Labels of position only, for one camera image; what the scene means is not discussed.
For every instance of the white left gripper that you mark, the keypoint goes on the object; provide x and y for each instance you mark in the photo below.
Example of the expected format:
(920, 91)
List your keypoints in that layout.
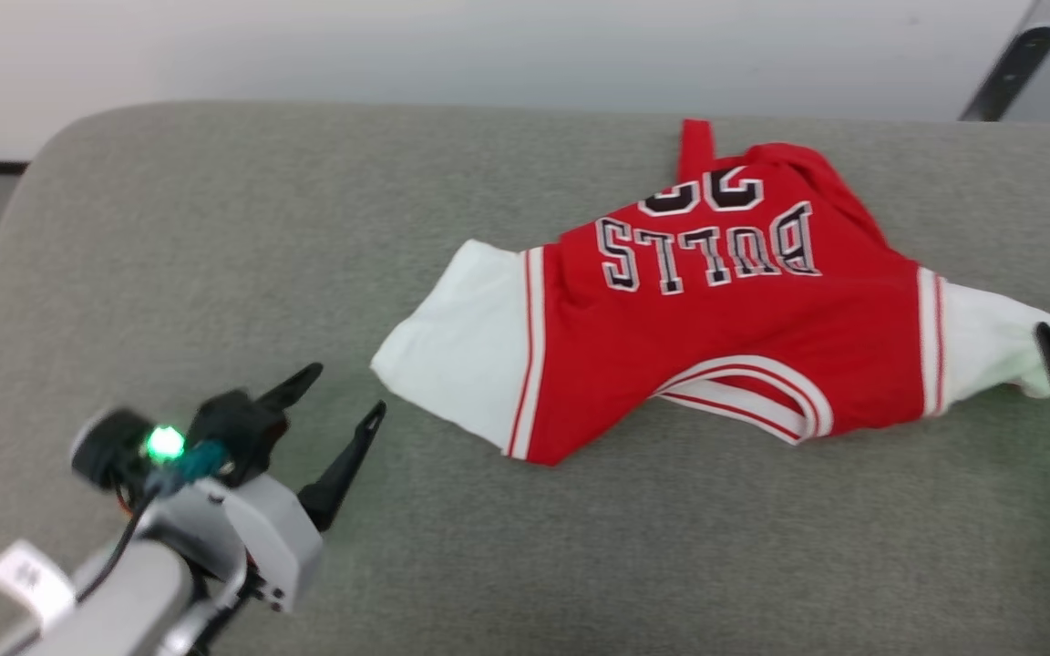
(261, 538)

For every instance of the white label tag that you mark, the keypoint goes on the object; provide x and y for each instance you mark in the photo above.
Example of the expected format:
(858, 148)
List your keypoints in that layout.
(28, 579)

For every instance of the red white basketball jersey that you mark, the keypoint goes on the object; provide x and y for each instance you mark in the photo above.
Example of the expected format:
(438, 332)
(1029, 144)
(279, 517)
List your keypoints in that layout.
(716, 337)

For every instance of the grey fabric sofa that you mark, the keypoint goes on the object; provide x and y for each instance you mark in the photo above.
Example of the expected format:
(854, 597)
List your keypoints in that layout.
(580, 547)

